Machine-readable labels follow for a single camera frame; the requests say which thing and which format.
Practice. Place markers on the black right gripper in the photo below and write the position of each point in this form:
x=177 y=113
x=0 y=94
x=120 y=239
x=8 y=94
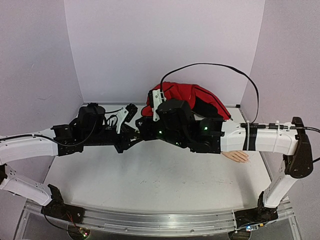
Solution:
x=141 y=124

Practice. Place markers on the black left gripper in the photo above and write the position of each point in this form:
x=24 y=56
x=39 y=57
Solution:
x=128 y=133

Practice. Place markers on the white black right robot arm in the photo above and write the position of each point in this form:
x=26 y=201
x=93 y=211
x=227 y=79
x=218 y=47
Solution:
x=215 y=135

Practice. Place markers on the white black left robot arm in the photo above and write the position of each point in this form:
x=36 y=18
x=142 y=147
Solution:
x=20 y=147

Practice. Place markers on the mannequin hand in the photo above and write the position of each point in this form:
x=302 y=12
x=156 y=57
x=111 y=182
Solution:
x=236 y=156

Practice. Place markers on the red black sports jacket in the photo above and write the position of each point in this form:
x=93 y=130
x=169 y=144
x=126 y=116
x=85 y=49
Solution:
x=197 y=99

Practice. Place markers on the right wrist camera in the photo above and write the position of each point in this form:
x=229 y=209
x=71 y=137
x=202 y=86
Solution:
x=173 y=114

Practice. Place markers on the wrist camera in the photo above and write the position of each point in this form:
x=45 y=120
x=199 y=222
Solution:
x=173 y=114
x=95 y=118

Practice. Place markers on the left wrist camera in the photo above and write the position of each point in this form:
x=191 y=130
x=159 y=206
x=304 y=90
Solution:
x=95 y=118

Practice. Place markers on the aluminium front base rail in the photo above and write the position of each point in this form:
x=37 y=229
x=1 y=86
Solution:
x=67 y=222

